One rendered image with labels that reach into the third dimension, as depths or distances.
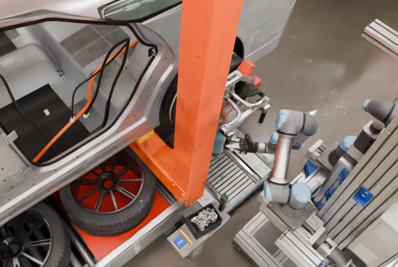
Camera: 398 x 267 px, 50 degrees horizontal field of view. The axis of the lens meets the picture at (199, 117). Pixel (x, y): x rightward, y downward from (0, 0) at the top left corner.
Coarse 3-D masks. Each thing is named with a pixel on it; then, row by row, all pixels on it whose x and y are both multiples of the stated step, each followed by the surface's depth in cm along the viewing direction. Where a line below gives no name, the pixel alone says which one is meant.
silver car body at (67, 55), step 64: (0, 0) 172; (64, 0) 185; (128, 0) 203; (256, 0) 269; (0, 64) 287; (64, 64) 301; (128, 64) 280; (0, 128) 196; (64, 128) 273; (128, 128) 269; (0, 192) 223
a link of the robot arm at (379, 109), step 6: (366, 102) 266; (372, 102) 234; (378, 102) 230; (384, 102) 228; (390, 102) 228; (366, 108) 264; (372, 108) 232; (378, 108) 228; (384, 108) 226; (390, 108) 225; (372, 114) 233; (378, 114) 228; (384, 114) 226
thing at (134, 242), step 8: (168, 208) 296; (176, 208) 297; (160, 216) 292; (168, 216) 295; (152, 224) 289; (160, 224) 295; (136, 232) 285; (144, 232) 285; (152, 232) 294; (128, 240) 281; (136, 240) 282; (144, 240) 293; (120, 248) 278; (128, 248) 281; (136, 248) 291; (112, 256) 274; (120, 256) 281; (96, 264) 271; (104, 264) 271; (112, 264) 279
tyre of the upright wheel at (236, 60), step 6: (234, 54) 286; (234, 60) 278; (240, 60) 283; (234, 66) 278; (174, 78) 275; (174, 84) 275; (168, 90) 278; (174, 90) 275; (240, 90) 313; (168, 96) 280; (174, 96) 276; (162, 102) 287; (168, 102) 281; (174, 102) 277; (162, 108) 293; (168, 108) 286; (174, 108) 279; (168, 114) 292; (174, 114) 282; (174, 120) 287
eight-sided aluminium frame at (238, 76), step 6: (234, 72) 276; (240, 72) 279; (228, 78) 273; (234, 78) 273; (240, 78) 276; (246, 78) 283; (252, 78) 291; (228, 84) 270; (246, 84) 302; (222, 120) 317
